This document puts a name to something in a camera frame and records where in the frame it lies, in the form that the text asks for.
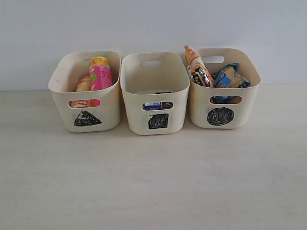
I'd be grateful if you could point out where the purple juice carton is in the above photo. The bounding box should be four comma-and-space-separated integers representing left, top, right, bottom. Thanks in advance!
155, 92, 173, 110

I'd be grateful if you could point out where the cream bin with circle mark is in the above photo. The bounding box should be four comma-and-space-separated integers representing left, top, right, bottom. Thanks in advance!
189, 48, 260, 129

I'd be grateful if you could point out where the yellow chip can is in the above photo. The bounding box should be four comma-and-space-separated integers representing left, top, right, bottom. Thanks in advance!
70, 75, 92, 108

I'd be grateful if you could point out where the cream bin with triangle mark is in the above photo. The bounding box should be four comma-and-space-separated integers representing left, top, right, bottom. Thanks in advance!
48, 51, 121, 133

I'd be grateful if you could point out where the orange noodle packet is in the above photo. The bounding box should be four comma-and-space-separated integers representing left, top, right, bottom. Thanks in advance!
184, 46, 214, 88

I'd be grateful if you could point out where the white blue milk carton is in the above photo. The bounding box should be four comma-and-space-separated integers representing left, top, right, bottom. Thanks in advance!
142, 102, 162, 111

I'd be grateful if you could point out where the blue noodle packet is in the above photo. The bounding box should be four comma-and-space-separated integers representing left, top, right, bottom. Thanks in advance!
210, 63, 250, 104

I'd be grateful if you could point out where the pink chip can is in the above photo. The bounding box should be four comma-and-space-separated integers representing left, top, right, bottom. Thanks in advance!
88, 56, 114, 107

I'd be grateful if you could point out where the cream bin with square mark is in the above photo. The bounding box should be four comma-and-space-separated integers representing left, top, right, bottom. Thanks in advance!
120, 52, 190, 135

